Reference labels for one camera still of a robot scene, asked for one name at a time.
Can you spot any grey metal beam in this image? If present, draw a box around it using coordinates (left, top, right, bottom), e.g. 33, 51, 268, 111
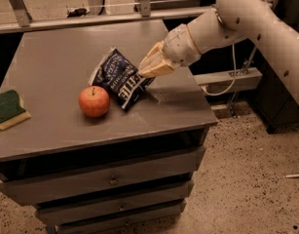
194, 67, 262, 95

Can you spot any red apple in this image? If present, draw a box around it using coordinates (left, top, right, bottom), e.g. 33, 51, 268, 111
78, 86, 110, 118

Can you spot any blue chip bag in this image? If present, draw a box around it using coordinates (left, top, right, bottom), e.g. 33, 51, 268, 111
89, 48, 154, 110

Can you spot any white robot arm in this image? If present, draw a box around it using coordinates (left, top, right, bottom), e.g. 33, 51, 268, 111
138, 0, 299, 105

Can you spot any grey drawer cabinet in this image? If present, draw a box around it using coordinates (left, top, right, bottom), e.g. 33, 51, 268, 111
0, 19, 219, 234

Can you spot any middle drawer with knob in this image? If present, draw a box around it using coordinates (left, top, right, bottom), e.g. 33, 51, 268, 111
36, 176, 194, 225

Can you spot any bottom drawer with knob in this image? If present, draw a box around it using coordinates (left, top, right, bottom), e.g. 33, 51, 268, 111
57, 200, 186, 234

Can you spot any green yellow sponge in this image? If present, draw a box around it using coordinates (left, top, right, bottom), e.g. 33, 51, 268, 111
0, 90, 31, 131

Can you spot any white stick on floor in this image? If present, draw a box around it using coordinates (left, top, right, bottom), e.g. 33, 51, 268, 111
283, 174, 299, 178

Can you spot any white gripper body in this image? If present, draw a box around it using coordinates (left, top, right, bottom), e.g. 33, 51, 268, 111
163, 24, 201, 66

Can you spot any metal rail frame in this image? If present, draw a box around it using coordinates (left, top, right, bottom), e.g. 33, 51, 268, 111
0, 0, 213, 34

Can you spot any top drawer with knob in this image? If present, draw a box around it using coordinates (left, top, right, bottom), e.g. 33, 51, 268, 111
0, 146, 204, 206

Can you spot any white cable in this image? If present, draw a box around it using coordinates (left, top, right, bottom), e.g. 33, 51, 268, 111
201, 44, 238, 98

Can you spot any black clip on rail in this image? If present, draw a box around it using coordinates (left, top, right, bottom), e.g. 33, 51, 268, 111
67, 7, 89, 18

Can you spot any drawer with knob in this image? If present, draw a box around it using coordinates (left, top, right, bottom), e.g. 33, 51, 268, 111
57, 200, 186, 234
36, 176, 194, 225
0, 146, 204, 206

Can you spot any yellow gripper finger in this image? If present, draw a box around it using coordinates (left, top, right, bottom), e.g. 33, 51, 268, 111
138, 41, 165, 72
138, 58, 180, 78

